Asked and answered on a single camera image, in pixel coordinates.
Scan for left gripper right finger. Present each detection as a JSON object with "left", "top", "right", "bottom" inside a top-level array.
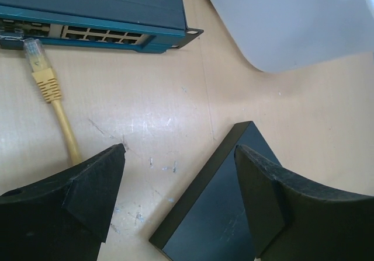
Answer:
[{"left": 234, "top": 145, "right": 373, "bottom": 260}]

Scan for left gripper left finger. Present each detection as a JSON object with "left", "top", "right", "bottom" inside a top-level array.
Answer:
[{"left": 1, "top": 144, "right": 126, "bottom": 260}]

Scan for small black network switch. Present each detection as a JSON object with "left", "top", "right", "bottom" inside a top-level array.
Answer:
[{"left": 149, "top": 121, "right": 279, "bottom": 261}]

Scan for yellow ethernet cable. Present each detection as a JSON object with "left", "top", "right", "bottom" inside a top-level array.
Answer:
[{"left": 23, "top": 37, "right": 82, "bottom": 166}]

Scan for white plastic tub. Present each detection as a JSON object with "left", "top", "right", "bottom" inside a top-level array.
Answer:
[{"left": 210, "top": 0, "right": 373, "bottom": 72}]

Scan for large teal rack switch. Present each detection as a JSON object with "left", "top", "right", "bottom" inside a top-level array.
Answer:
[{"left": 1, "top": 0, "right": 202, "bottom": 53}]

